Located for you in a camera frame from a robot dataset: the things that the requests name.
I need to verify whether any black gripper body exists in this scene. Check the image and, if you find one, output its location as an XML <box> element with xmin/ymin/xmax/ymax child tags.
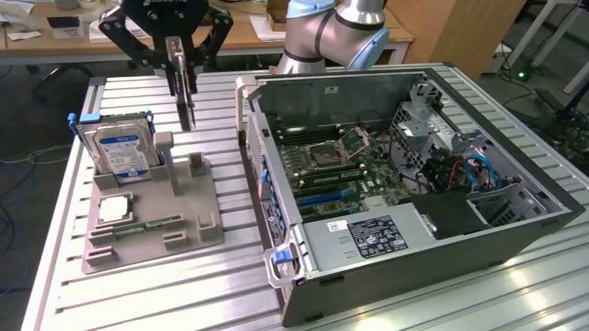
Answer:
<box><xmin>118</xmin><ymin>0</ymin><xmax>211</xmax><ymax>41</ymax></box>

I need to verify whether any black graphics card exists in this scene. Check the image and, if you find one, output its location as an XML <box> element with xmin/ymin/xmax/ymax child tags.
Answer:
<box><xmin>164</xmin><ymin>36</ymin><xmax>199</xmax><ymax>132</ymax></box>

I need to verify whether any white round container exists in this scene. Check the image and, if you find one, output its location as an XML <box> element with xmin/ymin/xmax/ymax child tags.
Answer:
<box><xmin>88</xmin><ymin>19</ymin><xmax>111</xmax><ymax>44</ymax></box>

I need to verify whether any stack of white papers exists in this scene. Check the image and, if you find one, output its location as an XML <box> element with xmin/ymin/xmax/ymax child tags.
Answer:
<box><xmin>250</xmin><ymin>15</ymin><xmax>288</xmax><ymax>42</ymax></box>

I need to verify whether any white box with black top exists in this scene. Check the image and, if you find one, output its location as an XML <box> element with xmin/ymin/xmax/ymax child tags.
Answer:
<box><xmin>45</xmin><ymin>16</ymin><xmax>87</xmax><ymax>39</ymax></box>

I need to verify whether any cardboard box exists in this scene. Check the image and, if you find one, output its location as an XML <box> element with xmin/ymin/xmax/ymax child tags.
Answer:
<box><xmin>266</xmin><ymin>0</ymin><xmax>295</xmax><ymax>23</ymax></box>

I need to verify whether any wooden desk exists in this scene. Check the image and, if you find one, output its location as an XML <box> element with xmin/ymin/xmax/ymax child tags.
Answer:
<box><xmin>0</xmin><ymin>0</ymin><xmax>415</xmax><ymax>66</ymax></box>

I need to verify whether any black chair base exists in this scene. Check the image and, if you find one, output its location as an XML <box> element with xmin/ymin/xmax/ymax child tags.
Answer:
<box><xmin>27</xmin><ymin>61</ymin><xmax>97</xmax><ymax>103</ymax></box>

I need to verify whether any small white paper tag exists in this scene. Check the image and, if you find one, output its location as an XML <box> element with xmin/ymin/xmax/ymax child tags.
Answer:
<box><xmin>7</xmin><ymin>30</ymin><xmax>43</xmax><ymax>41</ymax></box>

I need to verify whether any clear plastic bag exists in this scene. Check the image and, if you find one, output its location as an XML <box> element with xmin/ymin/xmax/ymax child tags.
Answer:
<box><xmin>0</xmin><ymin>1</ymin><xmax>36</xmax><ymax>25</ymax></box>

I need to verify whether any hard disk in blue carrier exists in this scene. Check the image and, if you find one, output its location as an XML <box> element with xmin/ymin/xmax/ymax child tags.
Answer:
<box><xmin>67</xmin><ymin>108</ymin><xmax>158</xmax><ymax>183</ymax></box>

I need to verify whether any CPU socket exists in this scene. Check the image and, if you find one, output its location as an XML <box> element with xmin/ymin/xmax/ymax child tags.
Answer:
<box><xmin>306</xmin><ymin>139</ymin><xmax>355</xmax><ymax>172</ymax></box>

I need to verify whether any open socket cover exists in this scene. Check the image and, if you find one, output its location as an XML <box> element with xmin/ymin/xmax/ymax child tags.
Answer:
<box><xmin>338</xmin><ymin>126</ymin><xmax>374</xmax><ymax>159</ymax></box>

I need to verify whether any black RAM stick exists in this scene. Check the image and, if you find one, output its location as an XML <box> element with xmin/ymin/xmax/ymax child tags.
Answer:
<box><xmin>298</xmin><ymin>168</ymin><xmax>365</xmax><ymax>187</ymax></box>

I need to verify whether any grey parts rack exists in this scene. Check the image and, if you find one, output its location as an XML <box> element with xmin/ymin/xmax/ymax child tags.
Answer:
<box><xmin>81</xmin><ymin>130</ymin><xmax>227</xmax><ymax>275</ymax></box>

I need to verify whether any silver CPU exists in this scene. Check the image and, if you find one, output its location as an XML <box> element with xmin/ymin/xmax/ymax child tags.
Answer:
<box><xmin>99</xmin><ymin>197</ymin><xmax>132</xmax><ymax>221</ymax></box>

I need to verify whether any wooden cabinet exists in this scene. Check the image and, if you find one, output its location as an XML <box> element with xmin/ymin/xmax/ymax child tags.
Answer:
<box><xmin>403</xmin><ymin>0</ymin><xmax>529</xmax><ymax>79</ymax></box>

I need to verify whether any metal disk bay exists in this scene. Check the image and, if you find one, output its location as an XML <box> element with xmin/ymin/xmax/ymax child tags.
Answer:
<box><xmin>390</xmin><ymin>101</ymin><xmax>461</xmax><ymax>163</ymax></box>

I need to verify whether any blue expansion slot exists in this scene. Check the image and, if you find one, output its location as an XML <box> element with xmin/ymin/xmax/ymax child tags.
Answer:
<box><xmin>294</xmin><ymin>190</ymin><xmax>351</xmax><ymax>208</ymax></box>

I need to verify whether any green motherboard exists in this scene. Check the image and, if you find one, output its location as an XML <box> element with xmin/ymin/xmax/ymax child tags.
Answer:
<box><xmin>274</xmin><ymin>115</ymin><xmax>415</xmax><ymax>221</ymax></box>

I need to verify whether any green RAM stick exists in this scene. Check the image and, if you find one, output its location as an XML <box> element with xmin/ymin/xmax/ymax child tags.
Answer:
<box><xmin>112</xmin><ymin>216</ymin><xmax>186</xmax><ymax>235</ymax></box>

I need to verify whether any grey power supply unit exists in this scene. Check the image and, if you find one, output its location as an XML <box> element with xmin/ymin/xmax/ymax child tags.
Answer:
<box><xmin>294</xmin><ymin>202</ymin><xmax>437</xmax><ymax>273</ymax></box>

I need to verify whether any black plastic shroud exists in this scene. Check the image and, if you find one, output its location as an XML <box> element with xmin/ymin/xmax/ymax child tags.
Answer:
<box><xmin>411</xmin><ymin>192</ymin><xmax>491</xmax><ymax>241</ymax></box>

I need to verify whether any black floor stand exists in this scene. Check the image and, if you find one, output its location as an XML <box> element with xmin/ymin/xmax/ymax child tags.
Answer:
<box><xmin>536</xmin><ymin>88</ymin><xmax>589</xmax><ymax>121</ymax></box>

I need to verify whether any open black PC case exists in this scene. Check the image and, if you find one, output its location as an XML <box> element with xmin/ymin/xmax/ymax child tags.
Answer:
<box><xmin>234</xmin><ymin>67</ymin><xmax>586</xmax><ymax>328</ymax></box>

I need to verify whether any white desk frame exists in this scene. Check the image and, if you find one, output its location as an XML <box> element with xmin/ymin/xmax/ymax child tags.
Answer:
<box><xmin>503</xmin><ymin>0</ymin><xmax>589</xmax><ymax>94</ymax></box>

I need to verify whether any blue wire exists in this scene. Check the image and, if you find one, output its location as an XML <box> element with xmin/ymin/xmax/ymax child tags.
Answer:
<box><xmin>462</xmin><ymin>154</ymin><xmax>501</xmax><ymax>189</ymax></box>

